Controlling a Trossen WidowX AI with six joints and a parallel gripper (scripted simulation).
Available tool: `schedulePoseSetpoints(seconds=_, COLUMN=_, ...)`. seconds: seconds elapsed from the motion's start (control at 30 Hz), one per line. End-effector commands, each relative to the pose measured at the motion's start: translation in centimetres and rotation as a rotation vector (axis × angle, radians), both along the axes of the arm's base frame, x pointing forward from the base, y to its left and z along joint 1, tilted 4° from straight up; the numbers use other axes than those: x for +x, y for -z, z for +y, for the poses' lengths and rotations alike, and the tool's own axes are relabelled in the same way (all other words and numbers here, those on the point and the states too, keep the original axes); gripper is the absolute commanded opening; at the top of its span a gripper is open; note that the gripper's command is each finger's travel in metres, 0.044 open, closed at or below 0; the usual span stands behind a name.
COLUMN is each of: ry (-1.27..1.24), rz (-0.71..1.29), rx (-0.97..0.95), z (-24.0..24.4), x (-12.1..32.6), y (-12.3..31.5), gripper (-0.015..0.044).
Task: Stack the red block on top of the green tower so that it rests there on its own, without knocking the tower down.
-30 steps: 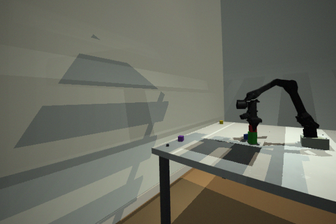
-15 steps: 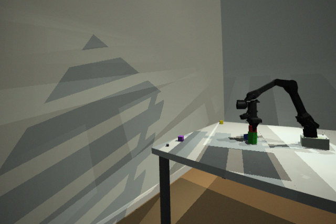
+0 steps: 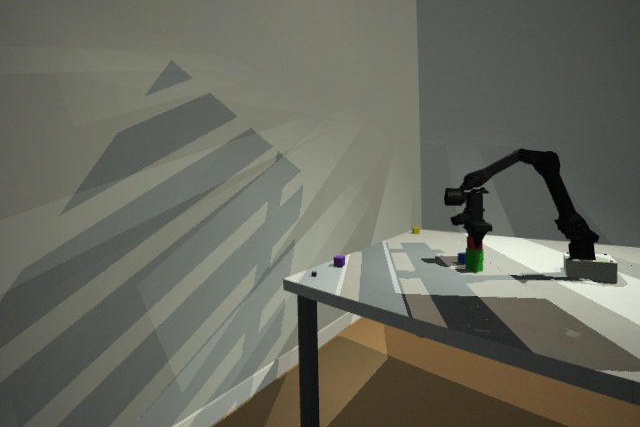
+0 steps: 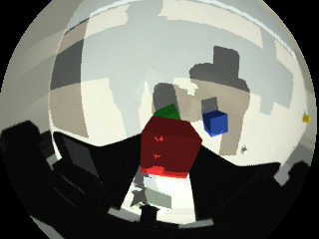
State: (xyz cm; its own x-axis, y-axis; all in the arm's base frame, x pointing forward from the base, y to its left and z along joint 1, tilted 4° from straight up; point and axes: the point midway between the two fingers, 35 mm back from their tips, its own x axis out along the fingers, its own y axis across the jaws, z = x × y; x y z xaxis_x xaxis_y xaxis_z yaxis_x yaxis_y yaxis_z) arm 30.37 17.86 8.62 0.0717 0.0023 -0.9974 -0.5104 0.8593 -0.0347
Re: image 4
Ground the blue cube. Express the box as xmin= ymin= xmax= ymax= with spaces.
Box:
xmin=203 ymin=111 xmax=228 ymax=136

